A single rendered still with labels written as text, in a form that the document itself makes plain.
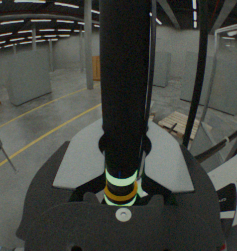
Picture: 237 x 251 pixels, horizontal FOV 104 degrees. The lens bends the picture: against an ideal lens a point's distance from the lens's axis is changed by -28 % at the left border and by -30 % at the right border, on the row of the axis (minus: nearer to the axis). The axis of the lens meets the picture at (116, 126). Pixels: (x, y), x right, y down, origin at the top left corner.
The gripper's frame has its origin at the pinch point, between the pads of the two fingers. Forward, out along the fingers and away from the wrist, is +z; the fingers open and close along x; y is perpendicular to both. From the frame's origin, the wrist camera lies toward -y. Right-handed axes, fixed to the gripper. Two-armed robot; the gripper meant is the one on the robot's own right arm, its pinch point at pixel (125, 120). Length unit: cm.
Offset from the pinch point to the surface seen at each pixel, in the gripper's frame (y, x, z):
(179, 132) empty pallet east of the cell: 144, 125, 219
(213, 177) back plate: 32, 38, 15
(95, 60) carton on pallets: 20, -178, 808
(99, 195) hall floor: 157, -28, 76
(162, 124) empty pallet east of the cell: 142, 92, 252
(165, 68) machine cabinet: 49, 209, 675
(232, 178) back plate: 26.7, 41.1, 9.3
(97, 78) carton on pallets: 138, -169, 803
